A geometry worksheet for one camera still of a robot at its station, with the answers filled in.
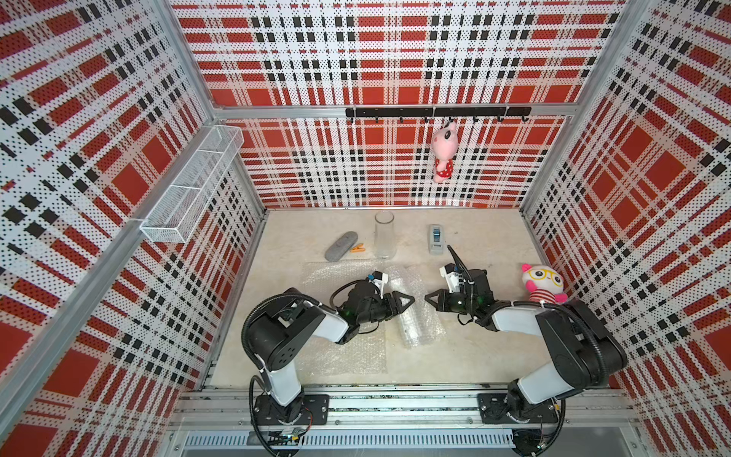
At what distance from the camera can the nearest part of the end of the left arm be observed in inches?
28.7

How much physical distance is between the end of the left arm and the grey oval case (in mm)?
253

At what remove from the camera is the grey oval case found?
106 centimetres
